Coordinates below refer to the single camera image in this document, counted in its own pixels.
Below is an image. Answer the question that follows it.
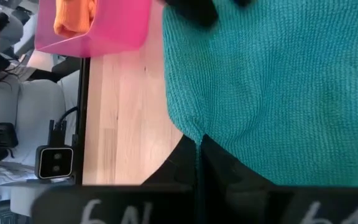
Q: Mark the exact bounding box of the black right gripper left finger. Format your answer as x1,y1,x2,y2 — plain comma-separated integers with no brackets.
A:
31,133,198,224

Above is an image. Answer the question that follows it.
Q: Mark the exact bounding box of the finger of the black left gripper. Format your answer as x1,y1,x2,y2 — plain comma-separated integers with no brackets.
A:
163,0,219,28
233,0,256,7

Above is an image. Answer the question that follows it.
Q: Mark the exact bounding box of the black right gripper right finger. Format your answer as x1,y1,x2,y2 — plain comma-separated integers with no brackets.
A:
200,133,358,224

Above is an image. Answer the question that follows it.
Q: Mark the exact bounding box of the teal microfiber towel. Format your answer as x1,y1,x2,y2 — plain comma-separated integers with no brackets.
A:
162,0,358,224

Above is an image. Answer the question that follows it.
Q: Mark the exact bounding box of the orange microfiber towel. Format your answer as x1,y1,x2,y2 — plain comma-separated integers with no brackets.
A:
53,0,98,39

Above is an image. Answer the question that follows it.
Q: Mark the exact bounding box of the pink plastic basket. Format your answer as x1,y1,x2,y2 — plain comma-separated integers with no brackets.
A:
34,0,153,59

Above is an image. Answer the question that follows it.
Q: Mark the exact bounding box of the person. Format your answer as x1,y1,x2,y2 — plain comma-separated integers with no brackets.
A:
0,0,81,190

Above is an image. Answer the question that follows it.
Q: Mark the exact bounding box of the black depth camera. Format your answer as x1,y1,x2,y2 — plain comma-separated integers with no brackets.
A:
34,144,75,180

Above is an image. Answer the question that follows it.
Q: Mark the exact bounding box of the black aluminium table frame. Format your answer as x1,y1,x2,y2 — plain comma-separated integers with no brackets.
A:
74,57,92,186

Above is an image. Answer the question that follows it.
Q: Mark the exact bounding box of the black camera cable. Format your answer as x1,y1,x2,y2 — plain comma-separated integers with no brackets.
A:
47,105,79,147

